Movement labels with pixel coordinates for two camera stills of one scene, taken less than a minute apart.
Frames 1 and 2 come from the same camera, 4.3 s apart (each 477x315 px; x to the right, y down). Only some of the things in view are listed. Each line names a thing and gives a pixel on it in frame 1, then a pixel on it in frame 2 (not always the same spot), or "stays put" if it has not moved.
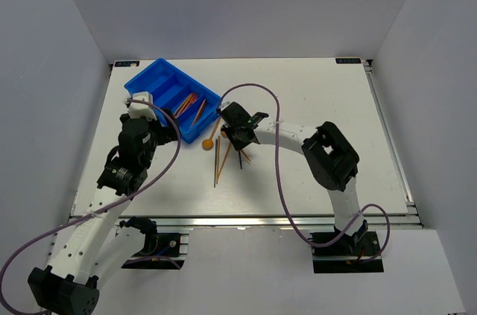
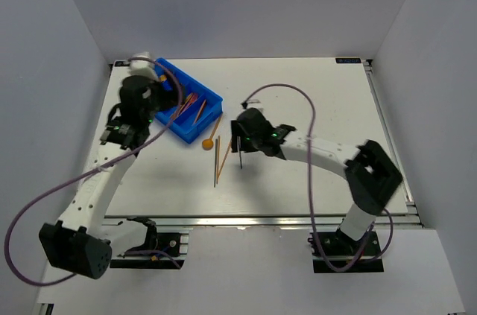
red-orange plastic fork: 193,100 stays put
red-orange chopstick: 200,112 stays put
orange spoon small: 208,144 stays put
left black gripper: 167,133 -> 170,96
